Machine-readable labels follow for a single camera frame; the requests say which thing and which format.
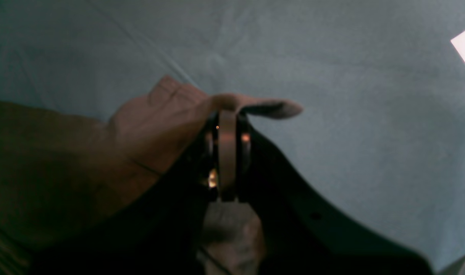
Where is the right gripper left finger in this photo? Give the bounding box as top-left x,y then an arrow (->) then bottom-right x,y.
28,112 -> 218,275

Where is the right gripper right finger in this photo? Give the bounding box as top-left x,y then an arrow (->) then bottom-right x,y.
236,113 -> 433,275

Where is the grey T-shirt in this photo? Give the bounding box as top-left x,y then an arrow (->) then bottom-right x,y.
0,76 -> 303,275

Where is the blue table cloth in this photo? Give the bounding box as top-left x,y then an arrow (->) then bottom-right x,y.
0,0 -> 465,270

